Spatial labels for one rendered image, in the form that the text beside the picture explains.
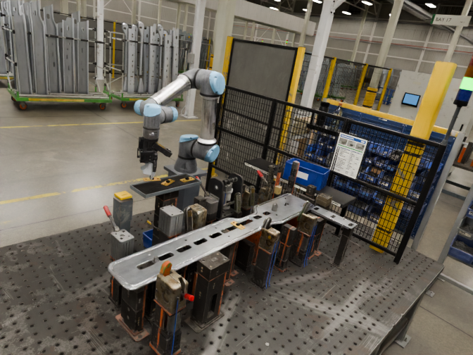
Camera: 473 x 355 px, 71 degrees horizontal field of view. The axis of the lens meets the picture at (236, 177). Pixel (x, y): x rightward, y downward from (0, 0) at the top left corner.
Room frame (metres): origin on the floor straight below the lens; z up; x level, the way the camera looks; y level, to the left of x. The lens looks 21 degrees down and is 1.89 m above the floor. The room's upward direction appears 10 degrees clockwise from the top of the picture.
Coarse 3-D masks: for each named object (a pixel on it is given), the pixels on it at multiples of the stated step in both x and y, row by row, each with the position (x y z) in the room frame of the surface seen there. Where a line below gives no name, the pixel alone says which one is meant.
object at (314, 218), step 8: (304, 216) 1.76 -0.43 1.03; (312, 216) 1.75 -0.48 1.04; (304, 224) 1.76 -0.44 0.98; (312, 224) 1.73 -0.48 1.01; (304, 232) 1.75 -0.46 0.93; (312, 232) 1.74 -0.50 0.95; (296, 240) 1.77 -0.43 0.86; (304, 240) 1.75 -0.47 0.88; (312, 240) 1.76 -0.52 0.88; (296, 248) 1.76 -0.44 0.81; (304, 248) 1.74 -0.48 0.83; (296, 256) 1.75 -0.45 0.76; (304, 256) 1.74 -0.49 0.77; (296, 264) 1.74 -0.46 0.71; (304, 264) 1.73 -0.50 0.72
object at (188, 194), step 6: (168, 168) 1.97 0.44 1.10; (198, 168) 2.06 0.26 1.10; (168, 174) 1.98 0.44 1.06; (174, 174) 1.92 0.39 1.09; (192, 174) 1.95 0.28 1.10; (198, 174) 1.97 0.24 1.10; (204, 174) 2.00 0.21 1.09; (198, 186) 1.99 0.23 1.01; (180, 192) 1.91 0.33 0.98; (186, 192) 1.92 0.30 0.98; (192, 192) 1.96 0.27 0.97; (198, 192) 2.00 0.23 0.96; (180, 198) 1.91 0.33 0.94; (186, 198) 1.92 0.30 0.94; (192, 198) 1.96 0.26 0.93; (180, 204) 1.91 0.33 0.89; (186, 204) 1.93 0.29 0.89; (192, 204) 1.97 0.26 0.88
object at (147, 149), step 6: (144, 138) 1.47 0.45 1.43; (144, 144) 1.47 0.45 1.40; (150, 144) 1.48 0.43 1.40; (138, 150) 1.50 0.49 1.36; (144, 150) 1.47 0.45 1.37; (150, 150) 1.48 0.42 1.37; (156, 150) 1.50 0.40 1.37; (138, 156) 1.50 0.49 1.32; (144, 156) 1.47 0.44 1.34; (150, 156) 1.47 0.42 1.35; (156, 156) 1.49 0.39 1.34; (144, 162) 1.45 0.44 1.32
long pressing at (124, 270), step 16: (256, 208) 1.82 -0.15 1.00; (288, 208) 1.90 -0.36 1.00; (224, 224) 1.57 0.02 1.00; (256, 224) 1.63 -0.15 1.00; (272, 224) 1.67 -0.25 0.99; (176, 240) 1.34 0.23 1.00; (192, 240) 1.36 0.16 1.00; (208, 240) 1.38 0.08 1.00; (224, 240) 1.41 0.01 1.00; (128, 256) 1.15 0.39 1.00; (144, 256) 1.18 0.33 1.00; (176, 256) 1.21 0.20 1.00; (192, 256) 1.23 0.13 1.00; (112, 272) 1.05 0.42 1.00; (128, 272) 1.06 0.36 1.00; (144, 272) 1.08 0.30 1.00; (128, 288) 0.98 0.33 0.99
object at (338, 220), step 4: (312, 208) 1.96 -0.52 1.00; (320, 208) 1.98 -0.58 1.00; (316, 212) 1.92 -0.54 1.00; (320, 212) 1.93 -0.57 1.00; (324, 212) 1.94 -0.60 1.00; (328, 212) 1.95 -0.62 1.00; (324, 216) 1.88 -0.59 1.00; (328, 216) 1.89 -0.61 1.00; (336, 216) 1.91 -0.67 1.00; (340, 216) 1.92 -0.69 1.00; (332, 220) 1.85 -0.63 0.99; (336, 220) 1.85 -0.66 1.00; (340, 220) 1.85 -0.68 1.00; (344, 220) 1.86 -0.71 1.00; (348, 220) 1.88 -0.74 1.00; (340, 224) 1.81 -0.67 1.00; (344, 224) 1.82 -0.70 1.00; (348, 224) 1.83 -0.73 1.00; (356, 224) 1.84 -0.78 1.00; (348, 228) 1.78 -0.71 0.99
